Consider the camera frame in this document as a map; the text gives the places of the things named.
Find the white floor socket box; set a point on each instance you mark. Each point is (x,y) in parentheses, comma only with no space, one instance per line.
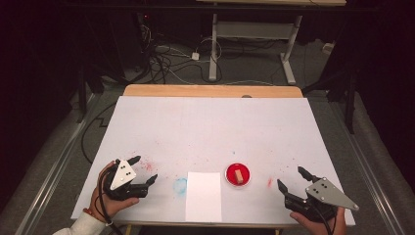
(328,48)

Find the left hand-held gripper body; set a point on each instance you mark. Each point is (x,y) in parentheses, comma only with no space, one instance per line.
(122,176)

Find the white paper sheet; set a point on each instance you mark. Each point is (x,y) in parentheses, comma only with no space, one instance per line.
(204,197)

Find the black stand legs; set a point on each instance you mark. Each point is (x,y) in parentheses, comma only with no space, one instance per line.
(84,84)
(349,98)

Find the person's left hand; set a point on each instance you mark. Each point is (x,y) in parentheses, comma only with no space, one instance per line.
(98,199)

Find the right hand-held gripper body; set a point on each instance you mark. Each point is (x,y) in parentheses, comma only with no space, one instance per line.
(326,194)

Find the small wooden stamp block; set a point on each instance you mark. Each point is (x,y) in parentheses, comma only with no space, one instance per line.
(239,177)

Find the round red ink dish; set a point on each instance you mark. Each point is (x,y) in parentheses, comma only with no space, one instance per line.
(231,173)

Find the metal floor rail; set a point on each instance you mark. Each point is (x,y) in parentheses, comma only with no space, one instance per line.
(368,163)
(55,163)

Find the person's right hand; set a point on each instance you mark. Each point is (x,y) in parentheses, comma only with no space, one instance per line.
(316,228)

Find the white metal desk frame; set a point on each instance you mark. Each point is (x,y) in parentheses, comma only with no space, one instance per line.
(253,30)

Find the white power adapter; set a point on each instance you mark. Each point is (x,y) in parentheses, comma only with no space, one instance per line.
(195,56)

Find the red wrist band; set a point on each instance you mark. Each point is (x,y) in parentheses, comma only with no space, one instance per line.
(88,212)

